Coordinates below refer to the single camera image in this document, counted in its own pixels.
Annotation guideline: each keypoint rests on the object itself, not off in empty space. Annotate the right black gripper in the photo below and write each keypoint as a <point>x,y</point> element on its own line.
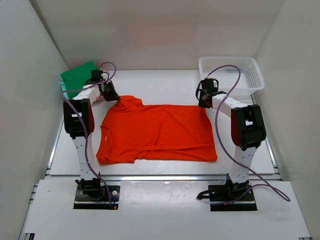
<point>200,103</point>

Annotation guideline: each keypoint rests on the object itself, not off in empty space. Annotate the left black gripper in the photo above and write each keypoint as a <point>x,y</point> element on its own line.
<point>114,96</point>

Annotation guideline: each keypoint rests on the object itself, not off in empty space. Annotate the orange t-shirt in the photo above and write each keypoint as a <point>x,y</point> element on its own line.
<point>131,130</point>

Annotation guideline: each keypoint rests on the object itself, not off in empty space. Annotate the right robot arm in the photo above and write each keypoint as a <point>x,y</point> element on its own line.
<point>247,129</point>

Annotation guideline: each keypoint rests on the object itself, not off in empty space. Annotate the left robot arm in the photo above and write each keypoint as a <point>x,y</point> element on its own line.
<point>79,121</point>

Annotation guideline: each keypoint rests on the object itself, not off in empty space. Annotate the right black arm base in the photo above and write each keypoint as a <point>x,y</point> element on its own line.
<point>230,196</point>

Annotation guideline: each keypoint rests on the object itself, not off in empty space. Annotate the pink folded t-shirt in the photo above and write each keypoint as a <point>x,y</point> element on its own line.
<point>100,97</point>

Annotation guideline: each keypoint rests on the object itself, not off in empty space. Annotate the green folded t-shirt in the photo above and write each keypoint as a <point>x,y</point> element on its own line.
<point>76,77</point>

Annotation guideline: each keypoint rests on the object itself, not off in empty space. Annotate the white plastic mesh basket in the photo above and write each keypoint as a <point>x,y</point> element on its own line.
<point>228,69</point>

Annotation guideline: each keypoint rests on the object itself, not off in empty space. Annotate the teal folded t-shirt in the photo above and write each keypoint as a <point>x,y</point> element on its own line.
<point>63,86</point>

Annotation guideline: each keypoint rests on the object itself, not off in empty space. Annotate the aluminium rail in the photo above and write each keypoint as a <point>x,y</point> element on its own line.
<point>164,177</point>

